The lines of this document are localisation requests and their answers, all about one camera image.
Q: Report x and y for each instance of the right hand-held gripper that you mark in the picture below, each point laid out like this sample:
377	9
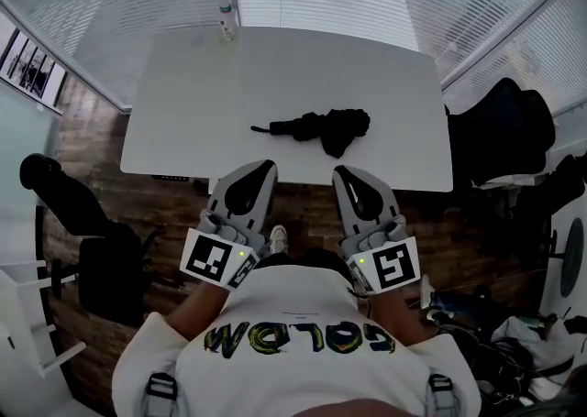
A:
394	266

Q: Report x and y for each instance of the black umbrella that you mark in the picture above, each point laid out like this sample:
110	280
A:
305	127

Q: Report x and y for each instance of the white bag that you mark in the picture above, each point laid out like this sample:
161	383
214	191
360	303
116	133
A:
527	342

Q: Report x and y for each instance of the desk control panel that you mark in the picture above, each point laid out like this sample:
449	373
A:
170	177

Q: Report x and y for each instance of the black office chair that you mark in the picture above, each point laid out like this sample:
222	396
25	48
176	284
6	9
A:
105	264
500	131

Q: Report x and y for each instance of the person's dark trousers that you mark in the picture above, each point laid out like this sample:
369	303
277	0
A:
316	258

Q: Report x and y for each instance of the person's left forearm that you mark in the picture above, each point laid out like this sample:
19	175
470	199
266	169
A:
202	310

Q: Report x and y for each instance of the white plastic bottle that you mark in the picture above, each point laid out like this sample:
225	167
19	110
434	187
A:
226	16

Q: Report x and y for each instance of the black framed photo panel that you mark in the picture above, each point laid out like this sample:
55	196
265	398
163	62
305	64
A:
32	69

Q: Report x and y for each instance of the white shelf rack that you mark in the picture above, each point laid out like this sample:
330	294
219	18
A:
27	314

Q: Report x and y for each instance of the white printed shirt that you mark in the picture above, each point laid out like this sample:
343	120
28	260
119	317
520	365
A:
298	369

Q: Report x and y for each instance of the person's right forearm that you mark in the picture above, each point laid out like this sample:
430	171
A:
390	314

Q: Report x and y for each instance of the round black fan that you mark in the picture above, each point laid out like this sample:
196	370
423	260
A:
573	259

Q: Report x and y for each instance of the person's white shoe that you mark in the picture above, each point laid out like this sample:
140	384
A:
279	238

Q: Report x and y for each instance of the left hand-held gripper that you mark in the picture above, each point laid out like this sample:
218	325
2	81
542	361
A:
208	257

